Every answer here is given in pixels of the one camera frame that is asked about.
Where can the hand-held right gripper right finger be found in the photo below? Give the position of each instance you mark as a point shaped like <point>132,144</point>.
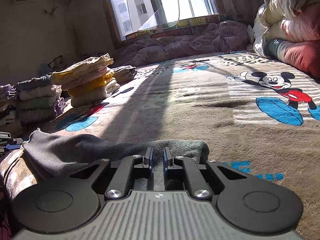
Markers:
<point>165,158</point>

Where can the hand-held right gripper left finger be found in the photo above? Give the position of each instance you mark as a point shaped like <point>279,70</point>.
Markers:
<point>150,160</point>

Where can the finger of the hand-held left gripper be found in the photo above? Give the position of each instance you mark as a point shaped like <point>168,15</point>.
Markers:
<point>4,135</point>
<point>11,146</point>

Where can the dark grey garment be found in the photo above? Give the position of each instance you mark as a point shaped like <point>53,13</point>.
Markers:
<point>75,150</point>

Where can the stack of pastel folded clothes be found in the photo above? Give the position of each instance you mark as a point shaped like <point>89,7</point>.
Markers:
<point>37,97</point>

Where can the small grey folded clothes pile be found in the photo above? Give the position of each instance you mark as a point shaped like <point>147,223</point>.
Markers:
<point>125,72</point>

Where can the stack of yellow cream clothes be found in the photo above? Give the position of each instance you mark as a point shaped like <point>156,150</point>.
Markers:
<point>87,82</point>

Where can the cartoon mouse printed blanket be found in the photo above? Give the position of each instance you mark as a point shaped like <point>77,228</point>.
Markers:
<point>200,110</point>

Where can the purple quilt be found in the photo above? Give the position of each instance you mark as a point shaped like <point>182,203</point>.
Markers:
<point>187,40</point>

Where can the white quilt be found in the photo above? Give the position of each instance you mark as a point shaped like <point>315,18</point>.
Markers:
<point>260,35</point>

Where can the window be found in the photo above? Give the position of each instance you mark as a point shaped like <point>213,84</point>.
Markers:
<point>155,0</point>

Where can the red striped quilt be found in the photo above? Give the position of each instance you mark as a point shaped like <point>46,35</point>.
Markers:
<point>300,55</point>

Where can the pink quilt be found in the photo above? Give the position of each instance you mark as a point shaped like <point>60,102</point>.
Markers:
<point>302,27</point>

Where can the cream quilt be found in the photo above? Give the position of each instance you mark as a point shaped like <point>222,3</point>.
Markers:
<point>287,5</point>

